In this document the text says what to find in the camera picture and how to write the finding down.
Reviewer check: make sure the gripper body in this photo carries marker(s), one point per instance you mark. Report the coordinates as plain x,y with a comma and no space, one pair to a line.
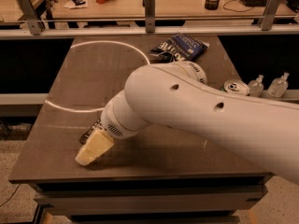
109,122

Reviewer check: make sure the black rxbar chocolate wrapper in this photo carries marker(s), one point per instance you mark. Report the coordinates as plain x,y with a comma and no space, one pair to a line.
87,134

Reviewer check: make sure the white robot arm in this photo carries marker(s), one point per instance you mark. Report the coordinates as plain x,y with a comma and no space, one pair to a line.
263,131

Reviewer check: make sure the blue chip bag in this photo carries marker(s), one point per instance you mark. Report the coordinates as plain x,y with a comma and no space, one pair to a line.
179,47

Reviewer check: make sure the green soda can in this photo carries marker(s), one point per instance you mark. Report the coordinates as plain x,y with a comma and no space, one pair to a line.
235,86

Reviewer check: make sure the black mesh cup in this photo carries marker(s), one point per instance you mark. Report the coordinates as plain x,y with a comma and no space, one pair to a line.
211,4

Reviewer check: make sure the left metal rail bracket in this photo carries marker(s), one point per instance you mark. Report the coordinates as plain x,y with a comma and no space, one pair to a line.
35,24

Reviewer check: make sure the metal rail bracket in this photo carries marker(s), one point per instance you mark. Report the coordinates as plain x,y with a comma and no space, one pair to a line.
35,24
149,6
265,23

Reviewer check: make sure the middle metal rail bracket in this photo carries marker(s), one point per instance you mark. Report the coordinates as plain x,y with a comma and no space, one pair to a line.
149,6

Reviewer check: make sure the right metal rail bracket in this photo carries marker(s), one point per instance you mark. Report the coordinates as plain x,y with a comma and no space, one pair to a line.
265,23

